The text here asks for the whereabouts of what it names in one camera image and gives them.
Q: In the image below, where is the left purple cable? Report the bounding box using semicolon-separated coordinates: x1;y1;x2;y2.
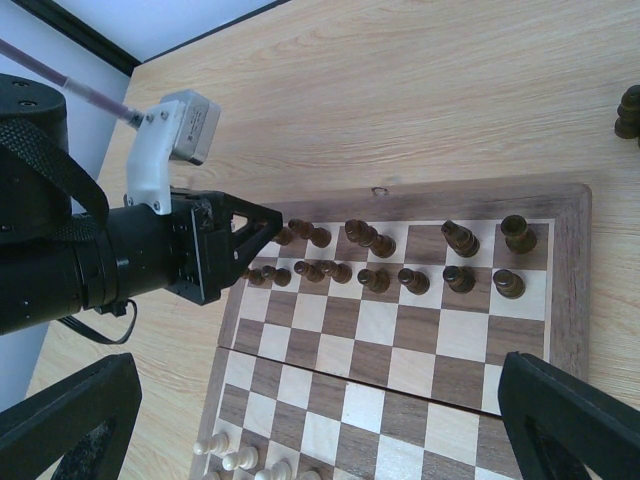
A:
0;38;151;129

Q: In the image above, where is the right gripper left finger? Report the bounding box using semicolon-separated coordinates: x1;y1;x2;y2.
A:
1;353;142;479

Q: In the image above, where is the dark chess piece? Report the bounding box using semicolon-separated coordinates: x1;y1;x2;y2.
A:
493;269;526;299
500;215;537;254
397;268;430;295
442;265;475;294
357;269;390;294
261;265;291;287
345;219;396;258
614;85;640;140
441;220;480;258
242;268;266;286
294;260;325;283
320;260;352;284
273;227;295;246

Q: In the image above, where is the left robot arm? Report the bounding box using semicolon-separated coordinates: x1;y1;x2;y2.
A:
1;74;283;333

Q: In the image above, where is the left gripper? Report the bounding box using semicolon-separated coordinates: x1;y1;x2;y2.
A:
169;189;283;305

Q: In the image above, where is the dark pawn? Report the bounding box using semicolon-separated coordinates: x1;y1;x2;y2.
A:
288;219;332;248

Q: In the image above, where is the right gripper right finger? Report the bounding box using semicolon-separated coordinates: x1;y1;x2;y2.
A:
498;352;639;479

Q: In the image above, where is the wooden chess board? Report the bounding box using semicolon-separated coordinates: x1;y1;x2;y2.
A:
189;182;591;479

